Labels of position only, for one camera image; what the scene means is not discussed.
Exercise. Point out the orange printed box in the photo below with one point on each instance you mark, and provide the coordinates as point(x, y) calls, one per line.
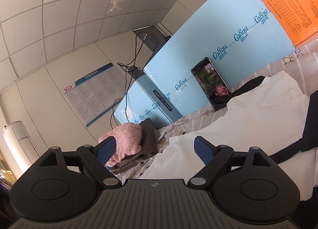
point(285, 2)

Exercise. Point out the pink knitted sweater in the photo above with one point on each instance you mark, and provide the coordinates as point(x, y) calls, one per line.
point(126, 137)

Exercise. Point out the black smartphone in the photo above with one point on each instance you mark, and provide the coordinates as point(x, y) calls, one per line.
point(211, 82)

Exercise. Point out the white standing air conditioner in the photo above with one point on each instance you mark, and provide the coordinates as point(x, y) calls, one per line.
point(17, 144)

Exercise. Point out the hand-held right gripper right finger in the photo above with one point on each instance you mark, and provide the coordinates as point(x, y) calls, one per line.
point(203, 150)

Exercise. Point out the brown folded garment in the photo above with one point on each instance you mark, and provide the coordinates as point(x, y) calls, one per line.
point(149, 139)

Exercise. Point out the wall poster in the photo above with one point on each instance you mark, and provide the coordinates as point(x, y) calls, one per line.
point(92, 92)

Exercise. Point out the small light blue carton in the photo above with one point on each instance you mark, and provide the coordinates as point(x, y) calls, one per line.
point(139, 99)

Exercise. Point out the white and black shirt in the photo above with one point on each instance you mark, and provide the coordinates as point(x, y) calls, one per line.
point(260, 119)

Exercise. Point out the black power adapter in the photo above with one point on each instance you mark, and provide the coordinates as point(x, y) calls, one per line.
point(134, 69)

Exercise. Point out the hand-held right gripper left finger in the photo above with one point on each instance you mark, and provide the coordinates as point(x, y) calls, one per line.
point(106, 149)

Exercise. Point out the large light blue carton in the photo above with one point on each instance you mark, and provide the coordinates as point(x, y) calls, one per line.
point(223, 32)

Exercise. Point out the grey striped printed bedsheet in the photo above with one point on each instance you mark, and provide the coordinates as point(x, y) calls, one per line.
point(188, 124)

